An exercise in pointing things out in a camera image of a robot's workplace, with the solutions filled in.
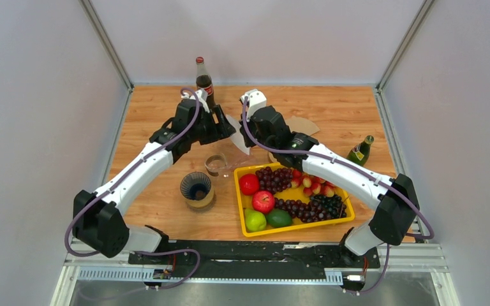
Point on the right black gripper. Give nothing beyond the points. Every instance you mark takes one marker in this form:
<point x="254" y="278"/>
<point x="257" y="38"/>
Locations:
<point x="248" y="141"/>

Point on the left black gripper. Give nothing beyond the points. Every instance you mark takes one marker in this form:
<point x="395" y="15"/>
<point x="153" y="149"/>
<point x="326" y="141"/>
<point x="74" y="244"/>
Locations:
<point x="223" y="122"/>

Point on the white paper coffee filter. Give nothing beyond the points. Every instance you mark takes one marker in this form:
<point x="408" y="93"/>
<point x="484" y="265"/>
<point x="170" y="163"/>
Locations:
<point x="237" y="138"/>

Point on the blue glass coffee dripper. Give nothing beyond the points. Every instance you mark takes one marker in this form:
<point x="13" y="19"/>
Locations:
<point x="195" y="186"/>

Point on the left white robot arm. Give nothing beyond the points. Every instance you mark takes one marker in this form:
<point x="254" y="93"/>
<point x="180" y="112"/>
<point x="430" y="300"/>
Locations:
<point x="98" y="216"/>

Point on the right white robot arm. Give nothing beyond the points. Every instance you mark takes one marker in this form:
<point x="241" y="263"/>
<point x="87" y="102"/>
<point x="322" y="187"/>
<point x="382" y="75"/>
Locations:
<point x="393" y="199"/>

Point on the clear glass dripper cone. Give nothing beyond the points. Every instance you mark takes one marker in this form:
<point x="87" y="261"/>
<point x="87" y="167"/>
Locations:
<point x="236" y="158"/>

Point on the brown paper coffee filter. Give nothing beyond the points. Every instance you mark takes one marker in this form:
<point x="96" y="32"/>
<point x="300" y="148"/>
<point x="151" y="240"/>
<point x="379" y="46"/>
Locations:
<point x="302" y="125"/>

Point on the cola glass bottle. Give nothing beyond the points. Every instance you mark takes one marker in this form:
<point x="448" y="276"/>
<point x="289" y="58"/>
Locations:
<point x="204" y="81"/>

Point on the small clear glass cup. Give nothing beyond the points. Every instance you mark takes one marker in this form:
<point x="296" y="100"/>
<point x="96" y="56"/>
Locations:
<point x="216" y="167"/>

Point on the red tomato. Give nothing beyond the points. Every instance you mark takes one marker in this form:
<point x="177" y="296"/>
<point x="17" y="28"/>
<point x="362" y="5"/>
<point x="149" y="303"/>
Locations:
<point x="249" y="184"/>

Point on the upper red grape bunch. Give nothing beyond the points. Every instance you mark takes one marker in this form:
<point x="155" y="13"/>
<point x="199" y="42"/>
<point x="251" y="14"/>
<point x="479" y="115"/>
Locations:
<point x="274" y="180"/>

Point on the red apple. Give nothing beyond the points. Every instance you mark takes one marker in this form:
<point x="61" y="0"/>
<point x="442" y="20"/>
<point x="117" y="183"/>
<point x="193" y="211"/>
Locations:
<point x="263" y="201"/>

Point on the yellow plastic tray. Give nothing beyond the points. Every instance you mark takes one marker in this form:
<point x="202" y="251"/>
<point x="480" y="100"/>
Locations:
<point x="288" y="194"/>

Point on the red cherries bunch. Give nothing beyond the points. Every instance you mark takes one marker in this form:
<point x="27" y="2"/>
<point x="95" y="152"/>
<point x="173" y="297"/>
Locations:
<point x="312" y="185"/>

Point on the green avocado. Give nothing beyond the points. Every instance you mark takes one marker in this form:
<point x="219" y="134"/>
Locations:
<point x="278" y="218"/>

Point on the green lime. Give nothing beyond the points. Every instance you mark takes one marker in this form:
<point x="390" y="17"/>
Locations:
<point x="254" y="220"/>

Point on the lower dark grape bunch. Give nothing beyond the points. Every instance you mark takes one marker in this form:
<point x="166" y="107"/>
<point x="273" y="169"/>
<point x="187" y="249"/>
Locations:
<point x="318" y="208"/>

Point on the green glass bottle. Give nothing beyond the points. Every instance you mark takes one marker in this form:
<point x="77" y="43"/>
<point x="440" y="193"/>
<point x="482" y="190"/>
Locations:
<point x="360" y="153"/>

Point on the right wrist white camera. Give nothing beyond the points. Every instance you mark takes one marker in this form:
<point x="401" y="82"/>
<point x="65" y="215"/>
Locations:
<point x="255" y="100"/>

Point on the wrist white camera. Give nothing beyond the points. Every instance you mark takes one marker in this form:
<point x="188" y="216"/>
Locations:
<point x="199" y="94"/>
<point x="255" y="100"/>

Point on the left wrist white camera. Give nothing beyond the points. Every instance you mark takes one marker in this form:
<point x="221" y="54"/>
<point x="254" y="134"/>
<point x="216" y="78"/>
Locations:
<point x="199" y="94"/>

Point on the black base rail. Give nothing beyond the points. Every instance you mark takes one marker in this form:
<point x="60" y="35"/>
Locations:
<point x="256" y="259"/>

